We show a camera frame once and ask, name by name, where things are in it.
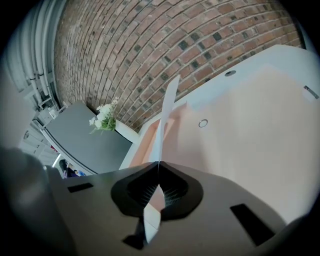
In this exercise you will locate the white flower bouquet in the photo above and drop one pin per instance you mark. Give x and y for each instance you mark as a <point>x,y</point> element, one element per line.
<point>105,117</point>

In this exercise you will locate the white A4 paper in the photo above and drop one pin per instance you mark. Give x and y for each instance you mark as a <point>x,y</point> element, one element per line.
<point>166,112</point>

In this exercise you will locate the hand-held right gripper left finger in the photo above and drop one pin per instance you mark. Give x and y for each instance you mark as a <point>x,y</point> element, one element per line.
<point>100,200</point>

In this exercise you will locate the white ceiling pipe bundle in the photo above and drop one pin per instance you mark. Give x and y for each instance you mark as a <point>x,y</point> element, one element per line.
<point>37,50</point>

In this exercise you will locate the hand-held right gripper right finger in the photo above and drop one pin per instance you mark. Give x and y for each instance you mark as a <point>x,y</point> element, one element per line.
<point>215,205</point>

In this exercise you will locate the grey cabinet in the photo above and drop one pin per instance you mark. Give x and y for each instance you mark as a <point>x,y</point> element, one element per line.
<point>87,140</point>

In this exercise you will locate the white vase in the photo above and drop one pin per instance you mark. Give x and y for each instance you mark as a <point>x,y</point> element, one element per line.
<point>126,130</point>

